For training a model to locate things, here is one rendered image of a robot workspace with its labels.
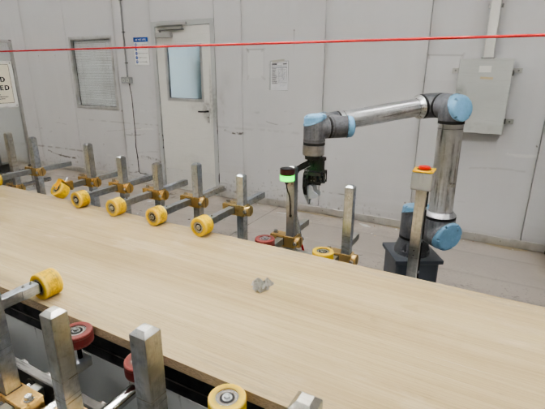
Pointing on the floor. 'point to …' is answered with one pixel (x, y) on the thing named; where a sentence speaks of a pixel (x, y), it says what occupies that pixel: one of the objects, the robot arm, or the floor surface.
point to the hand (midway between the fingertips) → (306, 200)
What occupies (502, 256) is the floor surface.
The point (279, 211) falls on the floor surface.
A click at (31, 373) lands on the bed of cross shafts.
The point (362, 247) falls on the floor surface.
